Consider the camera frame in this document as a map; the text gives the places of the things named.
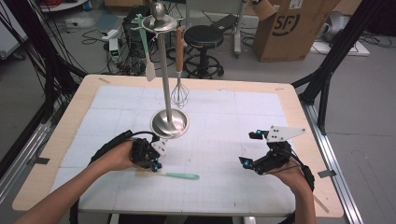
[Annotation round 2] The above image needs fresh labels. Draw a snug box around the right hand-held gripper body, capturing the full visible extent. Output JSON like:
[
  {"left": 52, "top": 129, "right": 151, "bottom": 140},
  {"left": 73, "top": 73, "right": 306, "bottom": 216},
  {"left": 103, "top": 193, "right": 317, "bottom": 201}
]
[{"left": 252, "top": 125, "right": 306, "bottom": 176}]

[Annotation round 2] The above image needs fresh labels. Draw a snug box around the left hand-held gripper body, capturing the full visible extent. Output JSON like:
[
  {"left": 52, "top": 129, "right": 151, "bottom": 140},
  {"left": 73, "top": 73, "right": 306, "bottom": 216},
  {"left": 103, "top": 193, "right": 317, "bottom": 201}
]
[{"left": 129, "top": 137, "right": 170, "bottom": 171}]

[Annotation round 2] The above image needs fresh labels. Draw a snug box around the steel utensil stand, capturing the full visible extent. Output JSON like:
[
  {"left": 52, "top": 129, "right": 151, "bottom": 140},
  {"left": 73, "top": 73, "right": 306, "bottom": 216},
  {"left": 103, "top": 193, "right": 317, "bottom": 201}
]
[{"left": 130, "top": 1, "right": 190, "bottom": 140}]

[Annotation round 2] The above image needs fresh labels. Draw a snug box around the cream spatula with mint handle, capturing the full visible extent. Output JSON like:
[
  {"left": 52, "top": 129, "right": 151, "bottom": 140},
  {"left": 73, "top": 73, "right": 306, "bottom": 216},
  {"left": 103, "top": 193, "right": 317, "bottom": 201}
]
[{"left": 130, "top": 13, "right": 157, "bottom": 82}]

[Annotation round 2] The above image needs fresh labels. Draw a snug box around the whisk with wooden handle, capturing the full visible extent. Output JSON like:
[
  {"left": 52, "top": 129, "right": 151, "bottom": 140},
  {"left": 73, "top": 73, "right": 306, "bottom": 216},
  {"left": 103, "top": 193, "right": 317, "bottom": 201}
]
[{"left": 170, "top": 25, "right": 191, "bottom": 110}]

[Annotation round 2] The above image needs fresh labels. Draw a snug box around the person's left hand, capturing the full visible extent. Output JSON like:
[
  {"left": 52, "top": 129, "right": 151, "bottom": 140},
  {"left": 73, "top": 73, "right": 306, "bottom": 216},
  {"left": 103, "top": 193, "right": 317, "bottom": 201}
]
[{"left": 92, "top": 141, "right": 135, "bottom": 173}]

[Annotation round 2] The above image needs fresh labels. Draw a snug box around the person's right hand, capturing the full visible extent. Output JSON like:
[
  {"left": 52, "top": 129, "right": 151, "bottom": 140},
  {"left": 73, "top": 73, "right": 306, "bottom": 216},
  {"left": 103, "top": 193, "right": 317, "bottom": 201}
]
[{"left": 269, "top": 160, "right": 308, "bottom": 196}]

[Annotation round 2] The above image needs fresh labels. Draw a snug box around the white grid mat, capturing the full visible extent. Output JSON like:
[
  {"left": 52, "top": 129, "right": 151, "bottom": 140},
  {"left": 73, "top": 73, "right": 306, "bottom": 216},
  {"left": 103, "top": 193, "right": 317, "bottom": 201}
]
[{"left": 50, "top": 85, "right": 297, "bottom": 216}]

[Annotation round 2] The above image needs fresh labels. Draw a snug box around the brown cardboard box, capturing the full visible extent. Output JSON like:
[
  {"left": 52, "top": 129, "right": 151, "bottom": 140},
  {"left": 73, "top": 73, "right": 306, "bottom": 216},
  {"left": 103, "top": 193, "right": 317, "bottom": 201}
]
[{"left": 250, "top": 0, "right": 342, "bottom": 63}]

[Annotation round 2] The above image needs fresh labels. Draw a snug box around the power supply with green display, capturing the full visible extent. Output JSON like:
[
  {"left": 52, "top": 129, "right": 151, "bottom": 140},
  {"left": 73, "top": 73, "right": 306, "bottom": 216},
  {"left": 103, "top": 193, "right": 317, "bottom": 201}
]
[{"left": 108, "top": 37, "right": 121, "bottom": 63}]

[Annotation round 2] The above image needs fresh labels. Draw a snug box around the white metal stand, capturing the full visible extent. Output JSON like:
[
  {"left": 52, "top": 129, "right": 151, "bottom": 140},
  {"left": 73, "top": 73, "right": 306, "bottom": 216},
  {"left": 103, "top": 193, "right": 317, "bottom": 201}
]
[{"left": 233, "top": 0, "right": 250, "bottom": 59}]

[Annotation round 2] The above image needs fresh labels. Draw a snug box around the black round stool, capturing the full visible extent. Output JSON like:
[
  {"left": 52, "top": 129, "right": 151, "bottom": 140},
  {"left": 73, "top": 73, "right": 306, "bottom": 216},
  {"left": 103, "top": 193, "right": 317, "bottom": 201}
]
[{"left": 181, "top": 24, "right": 225, "bottom": 79}]

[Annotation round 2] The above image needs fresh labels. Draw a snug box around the white power strip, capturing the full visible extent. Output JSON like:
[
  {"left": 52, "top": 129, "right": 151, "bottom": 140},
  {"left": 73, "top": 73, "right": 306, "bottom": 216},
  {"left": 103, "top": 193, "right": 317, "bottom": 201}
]
[{"left": 101, "top": 28, "right": 121, "bottom": 42}]

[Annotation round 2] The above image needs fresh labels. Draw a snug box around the white flat board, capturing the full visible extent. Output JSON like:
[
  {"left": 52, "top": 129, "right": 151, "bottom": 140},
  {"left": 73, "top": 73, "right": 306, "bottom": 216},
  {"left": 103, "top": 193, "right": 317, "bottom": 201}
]
[{"left": 309, "top": 39, "right": 372, "bottom": 58}]

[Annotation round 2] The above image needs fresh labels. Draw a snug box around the grey white appliance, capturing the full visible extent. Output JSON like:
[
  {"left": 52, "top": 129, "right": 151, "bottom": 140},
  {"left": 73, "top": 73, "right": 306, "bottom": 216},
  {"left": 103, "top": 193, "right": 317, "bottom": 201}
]
[{"left": 321, "top": 10, "right": 351, "bottom": 43}]

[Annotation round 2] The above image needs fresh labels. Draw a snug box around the white round table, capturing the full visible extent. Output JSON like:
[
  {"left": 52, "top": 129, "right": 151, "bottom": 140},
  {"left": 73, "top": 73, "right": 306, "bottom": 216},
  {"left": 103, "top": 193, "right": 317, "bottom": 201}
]
[{"left": 38, "top": 0, "right": 90, "bottom": 13}]

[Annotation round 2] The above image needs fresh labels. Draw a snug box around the left gripper black cable sleeve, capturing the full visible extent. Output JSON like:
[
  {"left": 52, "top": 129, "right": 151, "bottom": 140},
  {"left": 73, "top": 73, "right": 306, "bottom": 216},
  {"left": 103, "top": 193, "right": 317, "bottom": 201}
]
[{"left": 68, "top": 130, "right": 161, "bottom": 224}]

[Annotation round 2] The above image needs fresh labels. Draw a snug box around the gripper black cable sleeve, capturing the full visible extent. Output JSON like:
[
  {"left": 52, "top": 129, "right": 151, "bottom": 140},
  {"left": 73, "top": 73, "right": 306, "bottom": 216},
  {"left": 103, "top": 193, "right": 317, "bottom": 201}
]
[
  {"left": 68, "top": 130, "right": 161, "bottom": 224},
  {"left": 276, "top": 153, "right": 317, "bottom": 224}
]

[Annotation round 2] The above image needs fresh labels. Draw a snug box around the right gripper black cable sleeve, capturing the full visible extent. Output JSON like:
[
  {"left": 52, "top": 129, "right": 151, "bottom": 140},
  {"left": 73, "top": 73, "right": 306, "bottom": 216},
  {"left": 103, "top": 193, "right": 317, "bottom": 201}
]
[{"left": 276, "top": 153, "right": 317, "bottom": 224}]

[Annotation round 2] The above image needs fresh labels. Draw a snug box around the aluminium rail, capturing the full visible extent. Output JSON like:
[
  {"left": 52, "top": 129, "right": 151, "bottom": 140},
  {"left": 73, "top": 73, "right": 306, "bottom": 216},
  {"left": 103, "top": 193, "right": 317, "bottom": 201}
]
[
  {"left": 0, "top": 105, "right": 60, "bottom": 203},
  {"left": 300, "top": 101, "right": 363, "bottom": 224}
]

